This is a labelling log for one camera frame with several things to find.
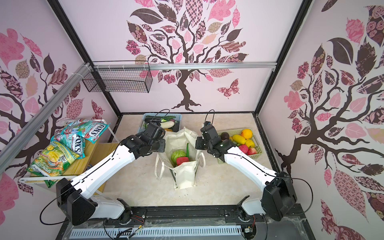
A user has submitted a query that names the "long green chili pepper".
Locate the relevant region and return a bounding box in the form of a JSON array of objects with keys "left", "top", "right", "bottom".
[{"left": 186, "top": 143, "right": 190, "bottom": 159}]

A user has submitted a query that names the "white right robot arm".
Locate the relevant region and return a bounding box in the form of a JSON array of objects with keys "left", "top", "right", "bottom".
[{"left": 196, "top": 121, "right": 297, "bottom": 221}]

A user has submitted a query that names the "pink dragon fruit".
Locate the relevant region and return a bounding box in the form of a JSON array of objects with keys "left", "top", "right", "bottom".
[{"left": 239, "top": 145, "right": 249, "bottom": 155}]

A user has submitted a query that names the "black wire wall basket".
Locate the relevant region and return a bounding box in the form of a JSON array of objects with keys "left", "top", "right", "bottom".
[{"left": 83, "top": 60, "right": 153, "bottom": 93}]

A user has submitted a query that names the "Fox's candy bag lower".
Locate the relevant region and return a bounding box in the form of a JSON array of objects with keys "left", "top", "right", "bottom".
[{"left": 51, "top": 134, "right": 86, "bottom": 159}]

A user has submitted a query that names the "green cabbage head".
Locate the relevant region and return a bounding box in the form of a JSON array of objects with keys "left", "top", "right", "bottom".
[{"left": 171, "top": 150, "right": 187, "bottom": 167}]

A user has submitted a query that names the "fox's candy bag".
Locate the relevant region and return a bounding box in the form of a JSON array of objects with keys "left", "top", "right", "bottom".
[
  {"left": 51, "top": 134, "right": 86, "bottom": 159},
  {"left": 61, "top": 119, "right": 109, "bottom": 144}
]

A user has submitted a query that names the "cream canvas grocery bag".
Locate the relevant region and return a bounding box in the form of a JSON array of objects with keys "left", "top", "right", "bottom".
[{"left": 155, "top": 128, "right": 206, "bottom": 190}]

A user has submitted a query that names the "red bell pepper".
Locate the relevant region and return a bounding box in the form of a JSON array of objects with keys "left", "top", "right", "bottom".
[{"left": 177, "top": 157, "right": 190, "bottom": 166}]

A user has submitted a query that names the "green yellow snack bag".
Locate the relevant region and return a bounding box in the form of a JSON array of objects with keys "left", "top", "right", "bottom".
[{"left": 27, "top": 141, "right": 79, "bottom": 177}]

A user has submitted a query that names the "white slotted cable duct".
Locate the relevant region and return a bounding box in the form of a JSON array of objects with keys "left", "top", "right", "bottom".
[{"left": 66, "top": 226, "right": 244, "bottom": 240}]

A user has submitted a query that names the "light green perforated basket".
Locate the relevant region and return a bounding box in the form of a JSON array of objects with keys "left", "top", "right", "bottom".
[{"left": 218, "top": 129, "right": 263, "bottom": 160}]

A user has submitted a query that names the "dark purple eggplant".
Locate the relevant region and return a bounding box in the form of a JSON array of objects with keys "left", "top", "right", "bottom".
[{"left": 144, "top": 119, "right": 162, "bottom": 124}]

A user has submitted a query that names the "light blue perforated basket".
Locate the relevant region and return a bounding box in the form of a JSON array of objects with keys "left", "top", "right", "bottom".
[{"left": 138, "top": 113, "right": 182, "bottom": 133}]

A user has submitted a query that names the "dark brown avocado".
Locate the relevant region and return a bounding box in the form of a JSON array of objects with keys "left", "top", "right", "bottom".
[{"left": 220, "top": 132, "right": 231, "bottom": 141}]

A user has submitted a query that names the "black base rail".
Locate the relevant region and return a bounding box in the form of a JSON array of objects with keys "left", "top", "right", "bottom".
[{"left": 106, "top": 205, "right": 264, "bottom": 226}]

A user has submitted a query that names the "Fox's candy bag upper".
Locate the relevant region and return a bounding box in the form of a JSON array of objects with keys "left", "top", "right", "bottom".
[{"left": 61, "top": 119, "right": 109, "bottom": 144}]

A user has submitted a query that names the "wooden side shelf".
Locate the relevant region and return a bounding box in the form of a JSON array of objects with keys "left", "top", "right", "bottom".
[{"left": 18, "top": 119, "right": 119, "bottom": 199}]

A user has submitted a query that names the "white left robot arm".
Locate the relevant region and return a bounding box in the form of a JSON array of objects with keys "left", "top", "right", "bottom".
[{"left": 56, "top": 123, "right": 166, "bottom": 226}]

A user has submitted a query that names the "orange fruit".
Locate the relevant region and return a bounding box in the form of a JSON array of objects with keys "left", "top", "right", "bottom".
[{"left": 241, "top": 129, "right": 253, "bottom": 140}]

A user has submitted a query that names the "green cucumber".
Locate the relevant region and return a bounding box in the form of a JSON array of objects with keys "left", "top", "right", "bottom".
[{"left": 155, "top": 116, "right": 176, "bottom": 121}]

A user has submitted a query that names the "yellow lemon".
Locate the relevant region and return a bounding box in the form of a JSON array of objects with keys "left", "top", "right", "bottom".
[{"left": 245, "top": 139, "right": 256, "bottom": 148}]

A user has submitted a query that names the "red apple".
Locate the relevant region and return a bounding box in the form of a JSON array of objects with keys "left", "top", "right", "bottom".
[{"left": 247, "top": 147, "right": 258, "bottom": 156}]

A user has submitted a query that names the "pale green napa cabbage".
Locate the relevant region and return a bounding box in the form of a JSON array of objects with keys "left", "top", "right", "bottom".
[{"left": 161, "top": 121, "right": 175, "bottom": 129}]

